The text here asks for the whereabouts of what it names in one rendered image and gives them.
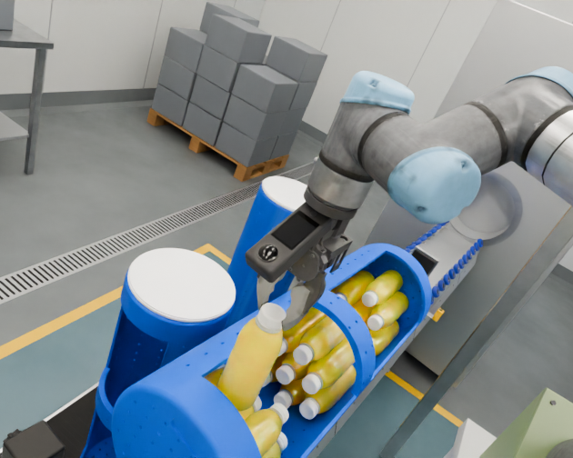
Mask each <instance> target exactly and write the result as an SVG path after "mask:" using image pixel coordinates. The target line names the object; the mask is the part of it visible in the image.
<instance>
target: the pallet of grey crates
mask: <svg viewBox="0 0 573 458"><path fill-rule="evenodd" d="M259 22H260V21H259V20H257V19H255V18H254V17H252V16H250V15H246V14H244V13H242V12H240V11H238V10H236V9H235V8H233V7H231V6H229V5H220V4H215V3H210V2H206V7H205V11H204V14H203V17H202V21H201V25H200V28H199V29H200V30H197V29H188V28H180V27H172V26H171V27H170V31H169V36H168V39H167V43H166V50H165V55H164V57H163V61H162V65H161V69H160V73H159V77H158V81H157V82H158V84H157V87H156V93H155V97H154V102H153V105H152V108H150V110H149V114H148V117H147V122H148V123H150V124H151V125H153V126H159V125H165V124H173V125H174V126H176V127H177V128H179V129H181V130H182V131H184V132H185V133H187V134H189V135H191V136H192V138H191V141H190V145H189V147H188V148H189V149H191V150H192V151H194V152H195V153H201V152H204V151H209V150H215V151H216V152H218V153H219V154H221V155H223V156H224V157H225V158H227V159H229V160H230V161H232V162H233V163H235V164H237V167H236V171H235V174H234V177H235V178H236V179H238V180H239V181H241V182H244V181H246V180H249V179H252V178H255V177H257V176H260V175H262V174H267V173H270V172H273V171H275V170H277V169H280V168H283V167H285V165H286V163H287V159H288V157H289V151H290V149H291V147H292V144H293V143H294V140H295V138H296V135H297V130H298V127H299V126H300V123H301V121H302V118H303V116H304V113H305V111H306V109H307V107H308V104H309V102H310V99H311V97H312V95H313V93H314V91H315V88H316V86H317V80H318V78H319V76H320V74H321V72H322V69H323V67H324V64H325V62H326V60H327V54H325V53H323V52H321V51H319V50H317V49H316V48H314V47H312V46H310V45H307V44H305V43H303V42H301V41H299V40H297V39H295V38H288V37H282V36H275V37H274V40H273V43H272V45H271V47H270V50H269V53H268V55H266V51H267V48H268V46H269V43H270V40H271V37H272V35H271V34H269V33H267V32H265V31H263V30H261V29H259V28H258V26H259Z"/></svg>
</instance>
